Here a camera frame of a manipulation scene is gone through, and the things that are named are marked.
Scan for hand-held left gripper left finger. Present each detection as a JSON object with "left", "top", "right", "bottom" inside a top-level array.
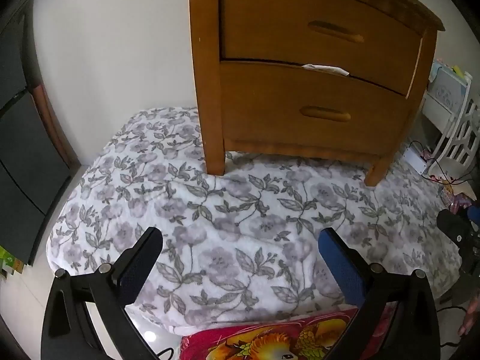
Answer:
[{"left": 40, "top": 226, "right": 164, "bottom": 360}]

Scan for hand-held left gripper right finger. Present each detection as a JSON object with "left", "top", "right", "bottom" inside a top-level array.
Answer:
[{"left": 318, "top": 227, "right": 440, "bottom": 360}]

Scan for wooden drawer with curved front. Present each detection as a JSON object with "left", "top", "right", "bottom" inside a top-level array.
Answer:
[{"left": 220, "top": 60, "right": 413, "bottom": 151}]

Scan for white patterned cloth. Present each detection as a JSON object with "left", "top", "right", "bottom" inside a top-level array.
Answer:
[{"left": 302, "top": 64, "right": 350, "bottom": 77}]

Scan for person's right hand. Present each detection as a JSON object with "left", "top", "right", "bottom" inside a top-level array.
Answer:
[{"left": 458, "top": 300, "right": 480, "bottom": 338}]

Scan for colourful toy pile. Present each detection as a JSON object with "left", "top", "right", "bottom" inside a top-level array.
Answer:
[{"left": 437, "top": 180, "right": 474, "bottom": 214}]

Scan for white power strip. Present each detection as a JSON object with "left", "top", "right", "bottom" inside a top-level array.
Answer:
[{"left": 403, "top": 146, "right": 430, "bottom": 175}]

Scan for grey floral blanket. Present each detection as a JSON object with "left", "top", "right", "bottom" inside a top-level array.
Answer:
[{"left": 46, "top": 107, "right": 463, "bottom": 336}]

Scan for red printed blanket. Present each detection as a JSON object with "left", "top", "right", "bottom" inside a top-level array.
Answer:
[{"left": 179, "top": 304, "right": 398, "bottom": 360}]

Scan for green packets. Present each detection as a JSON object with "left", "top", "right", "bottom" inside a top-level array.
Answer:
[{"left": 0, "top": 245, "right": 25, "bottom": 280}]

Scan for dark cabinet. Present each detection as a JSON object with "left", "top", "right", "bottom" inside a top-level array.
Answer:
[{"left": 0, "top": 0, "right": 81, "bottom": 267}]

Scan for wooden nightstand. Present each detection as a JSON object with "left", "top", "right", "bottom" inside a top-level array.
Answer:
[{"left": 188, "top": 0, "right": 446, "bottom": 187}]

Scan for wooden drawer with straight front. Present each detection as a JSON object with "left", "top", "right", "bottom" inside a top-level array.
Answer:
[{"left": 219, "top": 0, "right": 424, "bottom": 69}]

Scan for thin black power cable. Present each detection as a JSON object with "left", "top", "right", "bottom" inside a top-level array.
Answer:
[{"left": 409, "top": 140, "right": 477, "bottom": 189}]

